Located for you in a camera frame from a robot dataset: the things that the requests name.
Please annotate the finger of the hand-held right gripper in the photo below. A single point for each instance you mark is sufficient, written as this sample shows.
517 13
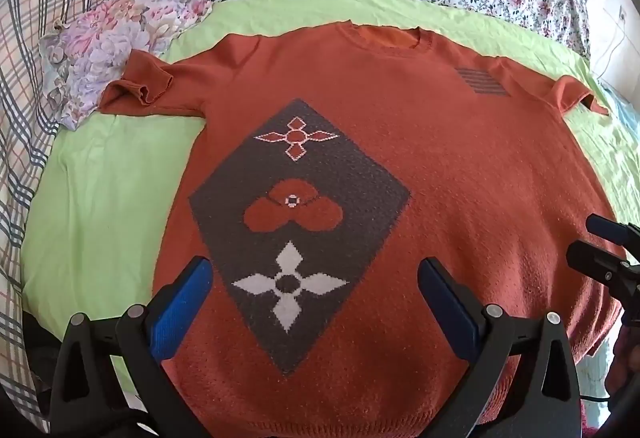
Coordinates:
612 229
595 263

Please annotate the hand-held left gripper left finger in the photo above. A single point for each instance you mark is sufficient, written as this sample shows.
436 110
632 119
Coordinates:
186 305

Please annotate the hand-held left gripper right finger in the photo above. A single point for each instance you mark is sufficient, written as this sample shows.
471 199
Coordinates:
445 303

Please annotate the orange knit sweater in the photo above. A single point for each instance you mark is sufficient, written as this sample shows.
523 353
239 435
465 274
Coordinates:
450 158

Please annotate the person's right hand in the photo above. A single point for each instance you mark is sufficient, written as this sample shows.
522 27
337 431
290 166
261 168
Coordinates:
621 363

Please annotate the light green bed sheet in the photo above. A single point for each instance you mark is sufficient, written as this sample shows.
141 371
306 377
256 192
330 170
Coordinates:
105 198

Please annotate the pastel floral pillow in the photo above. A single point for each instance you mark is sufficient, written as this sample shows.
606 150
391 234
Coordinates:
115 43

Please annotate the plaid bed sheet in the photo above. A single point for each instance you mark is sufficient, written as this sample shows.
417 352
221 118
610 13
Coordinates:
45 18

